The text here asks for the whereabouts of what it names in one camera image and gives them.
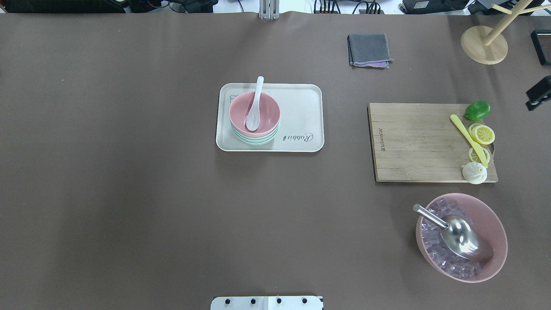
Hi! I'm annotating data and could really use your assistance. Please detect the white toy bun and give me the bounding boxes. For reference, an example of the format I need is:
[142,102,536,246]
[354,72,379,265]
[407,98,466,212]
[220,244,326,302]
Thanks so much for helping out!
[461,161,488,185]

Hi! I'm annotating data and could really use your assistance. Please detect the metal ice scoop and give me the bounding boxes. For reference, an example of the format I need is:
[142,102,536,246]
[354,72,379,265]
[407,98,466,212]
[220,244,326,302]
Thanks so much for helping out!
[412,204,494,262]

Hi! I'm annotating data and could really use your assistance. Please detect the cream rabbit tray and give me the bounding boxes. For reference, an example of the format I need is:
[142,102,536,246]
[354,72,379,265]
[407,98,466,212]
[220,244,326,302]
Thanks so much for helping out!
[215,83,325,152]

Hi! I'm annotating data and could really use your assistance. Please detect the lower hidden lemon slice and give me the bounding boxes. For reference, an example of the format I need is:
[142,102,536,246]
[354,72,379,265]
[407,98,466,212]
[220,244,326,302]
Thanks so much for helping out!
[467,122,482,141]

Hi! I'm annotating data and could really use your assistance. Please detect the yellow plastic knife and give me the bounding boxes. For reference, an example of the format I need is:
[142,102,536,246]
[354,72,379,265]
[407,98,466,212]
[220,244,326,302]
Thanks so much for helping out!
[449,114,489,167]

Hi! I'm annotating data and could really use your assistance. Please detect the large pink ice bowl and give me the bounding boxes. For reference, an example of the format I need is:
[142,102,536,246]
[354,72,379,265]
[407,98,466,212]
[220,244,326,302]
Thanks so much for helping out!
[415,193,508,283]

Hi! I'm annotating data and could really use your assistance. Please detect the wooden cup rack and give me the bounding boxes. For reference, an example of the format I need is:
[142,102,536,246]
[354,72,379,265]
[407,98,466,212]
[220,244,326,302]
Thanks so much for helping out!
[460,0,551,65]

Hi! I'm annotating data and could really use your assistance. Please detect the grey folded cloth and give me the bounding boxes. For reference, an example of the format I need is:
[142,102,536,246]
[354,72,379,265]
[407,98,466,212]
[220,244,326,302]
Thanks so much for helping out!
[347,34,393,63]

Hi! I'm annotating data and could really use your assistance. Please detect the lower green bowl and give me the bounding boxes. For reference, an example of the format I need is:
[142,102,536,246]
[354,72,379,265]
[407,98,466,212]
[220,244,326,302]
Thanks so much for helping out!
[235,132,275,146]

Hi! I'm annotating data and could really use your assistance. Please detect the wooden cutting board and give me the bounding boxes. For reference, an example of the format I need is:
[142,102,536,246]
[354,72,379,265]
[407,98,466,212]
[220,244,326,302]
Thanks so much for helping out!
[368,103,471,183]

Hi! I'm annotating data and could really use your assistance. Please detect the lemon slice under knife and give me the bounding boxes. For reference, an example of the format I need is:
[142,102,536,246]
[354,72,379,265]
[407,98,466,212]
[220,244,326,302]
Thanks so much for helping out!
[468,148,492,164]

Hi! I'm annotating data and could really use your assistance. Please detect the upper lemon slice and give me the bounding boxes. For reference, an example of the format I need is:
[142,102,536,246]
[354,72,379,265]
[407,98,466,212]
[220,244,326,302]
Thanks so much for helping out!
[474,125,495,145]

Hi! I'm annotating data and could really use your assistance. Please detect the white ceramic spoon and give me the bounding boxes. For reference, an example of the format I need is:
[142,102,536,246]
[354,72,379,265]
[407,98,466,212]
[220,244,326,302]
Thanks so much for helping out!
[245,76,264,132]

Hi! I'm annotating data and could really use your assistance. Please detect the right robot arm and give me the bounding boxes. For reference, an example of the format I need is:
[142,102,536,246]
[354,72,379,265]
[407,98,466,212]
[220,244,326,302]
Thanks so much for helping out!
[526,76,551,111]

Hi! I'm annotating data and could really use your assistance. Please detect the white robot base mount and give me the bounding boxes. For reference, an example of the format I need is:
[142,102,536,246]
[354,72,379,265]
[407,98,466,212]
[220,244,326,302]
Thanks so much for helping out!
[210,295,324,310]

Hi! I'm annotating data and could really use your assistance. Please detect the purple cloth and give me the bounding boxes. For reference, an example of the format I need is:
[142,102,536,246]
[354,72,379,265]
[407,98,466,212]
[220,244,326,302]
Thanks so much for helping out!
[350,61,389,68]

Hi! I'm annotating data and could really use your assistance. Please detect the green toy lime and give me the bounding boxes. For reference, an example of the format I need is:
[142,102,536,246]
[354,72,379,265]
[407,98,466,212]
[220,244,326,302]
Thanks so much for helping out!
[464,100,491,121]

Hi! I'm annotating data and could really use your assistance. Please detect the small pink bowl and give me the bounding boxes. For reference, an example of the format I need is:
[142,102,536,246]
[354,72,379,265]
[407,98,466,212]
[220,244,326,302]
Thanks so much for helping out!
[229,91,281,138]

